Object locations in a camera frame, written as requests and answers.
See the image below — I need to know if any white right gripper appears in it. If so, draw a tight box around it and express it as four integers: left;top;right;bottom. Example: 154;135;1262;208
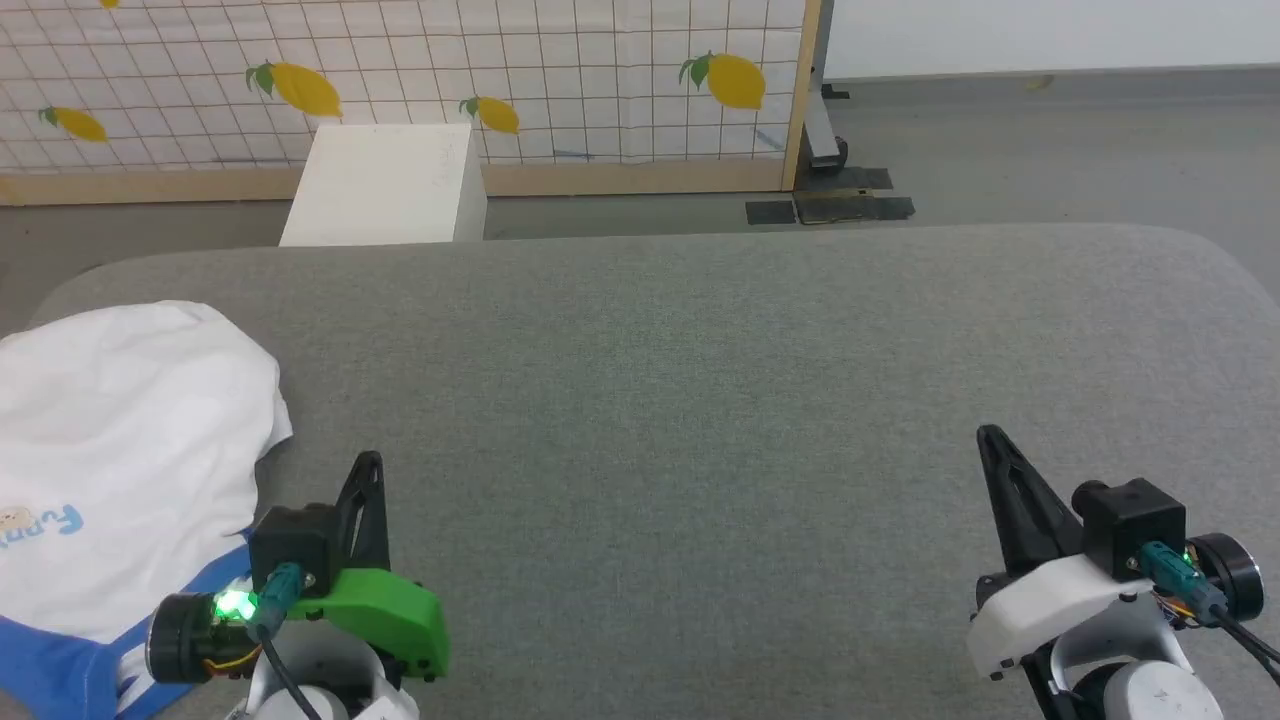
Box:
965;424;1171;683

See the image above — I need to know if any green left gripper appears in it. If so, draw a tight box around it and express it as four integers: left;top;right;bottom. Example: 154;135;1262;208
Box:
285;451;451;684

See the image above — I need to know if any white and blue garment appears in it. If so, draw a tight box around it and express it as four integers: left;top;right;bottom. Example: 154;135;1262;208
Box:
0;300;294;720

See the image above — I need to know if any grey fabric sofa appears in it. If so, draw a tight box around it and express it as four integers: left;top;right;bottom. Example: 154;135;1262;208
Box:
0;222;1280;720

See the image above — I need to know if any white box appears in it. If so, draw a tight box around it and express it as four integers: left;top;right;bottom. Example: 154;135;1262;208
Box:
278;123;488;247

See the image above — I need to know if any brown floor plate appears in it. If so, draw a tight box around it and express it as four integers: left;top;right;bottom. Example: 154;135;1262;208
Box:
793;188;879;225

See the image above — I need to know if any grey metal stand leg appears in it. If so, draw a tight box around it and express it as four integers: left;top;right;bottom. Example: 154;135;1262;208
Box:
805;0;851;171

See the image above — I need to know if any lemon print tile partition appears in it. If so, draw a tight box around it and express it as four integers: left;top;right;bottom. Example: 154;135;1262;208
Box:
0;0;823;208

